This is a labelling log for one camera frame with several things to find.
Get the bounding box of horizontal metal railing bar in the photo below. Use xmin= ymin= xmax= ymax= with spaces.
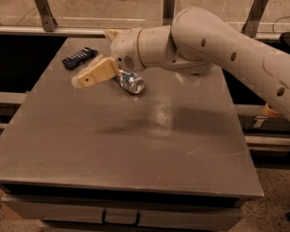
xmin=0 ymin=24 xmax=283 ymax=41

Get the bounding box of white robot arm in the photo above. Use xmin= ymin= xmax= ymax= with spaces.
xmin=72 ymin=7 xmax=290 ymax=122

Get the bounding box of metal railing bracket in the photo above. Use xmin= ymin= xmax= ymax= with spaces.
xmin=34 ymin=0 xmax=57 ymax=32
xmin=242 ymin=0 xmax=269 ymax=38
xmin=162 ymin=0 xmax=175 ymax=25

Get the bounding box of grey drawer with black handle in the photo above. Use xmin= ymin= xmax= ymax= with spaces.
xmin=2 ymin=194 xmax=243 ymax=232

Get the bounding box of left metal railing bracket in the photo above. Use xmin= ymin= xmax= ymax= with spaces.
xmin=34 ymin=0 xmax=57 ymax=32

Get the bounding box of right metal railing bracket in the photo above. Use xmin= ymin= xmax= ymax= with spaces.
xmin=242 ymin=0 xmax=269 ymax=38

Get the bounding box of silver blue redbull can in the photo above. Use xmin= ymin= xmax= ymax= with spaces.
xmin=114 ymin=71 xmax=145 ymax=95

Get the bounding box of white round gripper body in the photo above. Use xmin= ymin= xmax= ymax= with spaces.
xmin=110 ymin=28 xmax=145 ymax=72

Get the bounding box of middle metal railing bracket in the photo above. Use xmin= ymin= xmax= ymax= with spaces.
xmin=162 ymin=0 xmax=175 ymax=25

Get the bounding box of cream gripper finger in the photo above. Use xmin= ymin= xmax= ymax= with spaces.
xmin=103 ymin=29 xmax=121 ymax=43
xmin=72 ymin=57 xmax=119 ymax=89

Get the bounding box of dark blue snack bar wrapper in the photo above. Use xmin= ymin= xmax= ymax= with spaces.
xmin=62 ymin=47 xmax=98 ymax=71

